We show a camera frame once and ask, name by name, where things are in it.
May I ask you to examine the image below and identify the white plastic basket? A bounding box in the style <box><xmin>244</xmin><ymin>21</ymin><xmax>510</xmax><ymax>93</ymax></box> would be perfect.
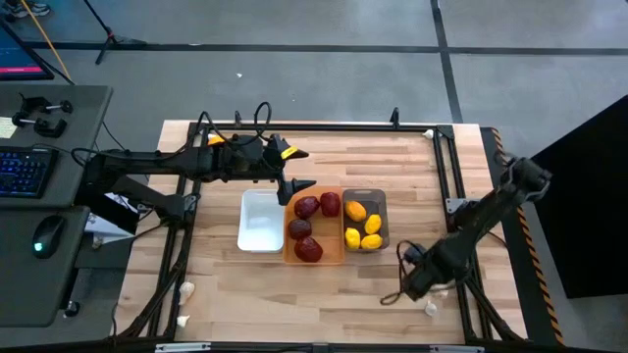
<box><xmin>236</xmin><ymin>188</ymin><xmax>287</xmax><ymax>254</ymax></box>

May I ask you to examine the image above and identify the black cabinet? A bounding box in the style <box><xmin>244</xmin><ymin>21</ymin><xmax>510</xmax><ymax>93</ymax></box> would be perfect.
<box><xmin>520</xmin><ymin>93</ymin><xmax>628</xmax><ymax>300</ymax></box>

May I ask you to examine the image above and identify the computer monitor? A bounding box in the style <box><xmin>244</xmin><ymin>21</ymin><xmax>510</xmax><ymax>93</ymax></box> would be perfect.
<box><xmin>0</xmin><ymin>22</ymin><xmax>55</xmax><ymax>82</ymax></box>

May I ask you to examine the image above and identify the orange translucent plastic basket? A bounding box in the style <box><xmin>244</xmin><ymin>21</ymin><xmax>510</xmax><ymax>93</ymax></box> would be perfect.
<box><xmin>282</xmin><ymin>184</ymin><xmax>346</xmax><ymax>267</ymax></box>

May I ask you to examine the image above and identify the person's shoe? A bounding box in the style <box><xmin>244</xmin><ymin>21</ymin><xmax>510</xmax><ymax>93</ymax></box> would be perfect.
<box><xmin>7</xmin><ymin>0</ymin><xmax>51</xmax><ymax>19</ymax></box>

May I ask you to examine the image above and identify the yellow pole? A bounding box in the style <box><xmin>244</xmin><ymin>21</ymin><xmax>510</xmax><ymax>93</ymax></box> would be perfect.
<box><xmin>19</xmin><ymin>0</ymin><xmax>74</xmax><ymax>82</ymax></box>

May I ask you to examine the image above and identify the black computer mouse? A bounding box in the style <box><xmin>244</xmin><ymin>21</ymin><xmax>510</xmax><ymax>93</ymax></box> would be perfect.
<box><xmin>31</xmin><ymin>214</ymin><xmax>68</xmax><ymax>260</ymax></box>

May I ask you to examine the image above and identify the orange black hazard strip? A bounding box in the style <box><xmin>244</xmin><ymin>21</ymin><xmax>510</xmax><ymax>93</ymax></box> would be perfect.
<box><xmin>492</xmin><ymin>126</ymin><xmax>565</xmax><ymax>344</ymax></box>

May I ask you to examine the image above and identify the small paper note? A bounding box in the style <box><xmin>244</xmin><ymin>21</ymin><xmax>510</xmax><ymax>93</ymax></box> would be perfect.
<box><xmin>0</xmin><ymin>116</ymin><xmax>19</xmax><ymax>140</ymax></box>

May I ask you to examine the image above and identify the grey translucent plastic basket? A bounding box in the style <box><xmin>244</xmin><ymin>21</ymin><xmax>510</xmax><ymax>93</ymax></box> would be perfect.
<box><xmin>341</xmin><ymin>187</ymin><xmax>392</xmax><ymax>255</ymax></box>

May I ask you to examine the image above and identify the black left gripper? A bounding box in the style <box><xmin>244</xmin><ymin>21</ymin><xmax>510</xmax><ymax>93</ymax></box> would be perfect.
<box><xmin>228</xmin><ymin>133</ymin><xmax>318</xmax><ymax>206</ymax></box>

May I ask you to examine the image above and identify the black clamp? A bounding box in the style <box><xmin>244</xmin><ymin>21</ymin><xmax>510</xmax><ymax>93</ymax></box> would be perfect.
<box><xmin>19</xmin><ymin>95</ymin><xmax>75</xmax><ymax>115</ymax></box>
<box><xmin>10</xmin><ymin>113</ymin><xmax>69</xmax><ymax>139</ymax></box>

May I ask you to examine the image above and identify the black backlit keyboard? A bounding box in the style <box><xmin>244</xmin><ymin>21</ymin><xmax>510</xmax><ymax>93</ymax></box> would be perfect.
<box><xmin>0</xmin><ymin>145</ymin><xmax>61</xmax><ymax>199</ymax></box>

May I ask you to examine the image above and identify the black tripod stand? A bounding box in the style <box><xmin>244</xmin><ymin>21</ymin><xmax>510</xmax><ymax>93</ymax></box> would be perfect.
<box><xmin>80</xmin><ymin>0</ymin><xmax>148</xmax><ymax>66</ymax></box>

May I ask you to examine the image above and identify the grey desk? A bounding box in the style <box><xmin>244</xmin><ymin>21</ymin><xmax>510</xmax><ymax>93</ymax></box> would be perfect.
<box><xmin>0</xmin><ymin>83</ymin><xmax>115</xmax><ymax>329</ymax></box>

